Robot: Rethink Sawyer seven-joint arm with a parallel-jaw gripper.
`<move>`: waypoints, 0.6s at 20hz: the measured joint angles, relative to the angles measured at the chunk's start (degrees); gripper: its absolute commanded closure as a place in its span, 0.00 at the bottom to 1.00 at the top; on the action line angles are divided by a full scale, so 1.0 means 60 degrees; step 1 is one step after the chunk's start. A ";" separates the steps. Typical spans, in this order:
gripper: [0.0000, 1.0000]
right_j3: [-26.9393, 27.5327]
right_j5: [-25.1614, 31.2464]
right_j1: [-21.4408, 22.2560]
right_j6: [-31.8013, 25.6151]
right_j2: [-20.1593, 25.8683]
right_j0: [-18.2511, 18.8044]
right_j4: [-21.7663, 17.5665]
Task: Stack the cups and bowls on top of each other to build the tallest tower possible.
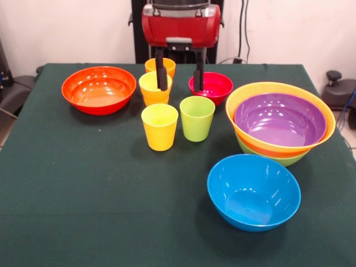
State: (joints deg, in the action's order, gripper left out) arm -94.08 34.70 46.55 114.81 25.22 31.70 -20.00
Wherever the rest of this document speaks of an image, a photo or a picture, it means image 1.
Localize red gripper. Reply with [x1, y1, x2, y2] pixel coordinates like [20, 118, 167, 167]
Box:
[141, 4, 222, 93]

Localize green cup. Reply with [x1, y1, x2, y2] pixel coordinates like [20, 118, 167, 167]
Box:
[179, 96, 216, 143]

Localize blue cable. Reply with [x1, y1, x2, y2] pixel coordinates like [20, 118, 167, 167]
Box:
[337, 86, 356, 131]

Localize black hanging cables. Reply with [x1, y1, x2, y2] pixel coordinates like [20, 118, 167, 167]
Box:
[238, 0, 251, 63]

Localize black equipment box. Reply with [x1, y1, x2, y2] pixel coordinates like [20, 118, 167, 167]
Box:
[0, 38, 13, 94]

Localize blue bowl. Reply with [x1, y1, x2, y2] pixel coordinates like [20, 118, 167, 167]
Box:
[207, 154, 302, 233]

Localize yellow-orange cup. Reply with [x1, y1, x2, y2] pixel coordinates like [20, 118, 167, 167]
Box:
[143, 94, 170, 108]

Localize large orange bowl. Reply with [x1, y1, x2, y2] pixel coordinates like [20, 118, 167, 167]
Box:
[225, 81, 337, 159]

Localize yellow cup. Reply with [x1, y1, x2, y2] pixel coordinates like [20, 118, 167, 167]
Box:
[141, 103, 179, 152]
[139, 71, 173, 101]

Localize green bowl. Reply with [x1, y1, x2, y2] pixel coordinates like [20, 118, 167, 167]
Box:
[235, 133, 312, 167]

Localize purple bowl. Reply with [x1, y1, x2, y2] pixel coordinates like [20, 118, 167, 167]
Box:
[234, 93, 327, 147]

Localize red bowl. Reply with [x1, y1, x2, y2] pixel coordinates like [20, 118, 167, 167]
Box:
[61, 66, 137, 116]

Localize dark green tablecloth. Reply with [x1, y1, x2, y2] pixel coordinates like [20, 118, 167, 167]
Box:
[0, 63, 356, 267]

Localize orange cup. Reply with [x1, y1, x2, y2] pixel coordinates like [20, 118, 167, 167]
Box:
[145, 57, 177, 80]

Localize small pink bowl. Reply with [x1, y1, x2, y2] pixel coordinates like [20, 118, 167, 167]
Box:
[188, 72, 234, 106]

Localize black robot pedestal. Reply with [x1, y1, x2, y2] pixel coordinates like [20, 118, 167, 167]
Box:
[128, 0, 225, 65]

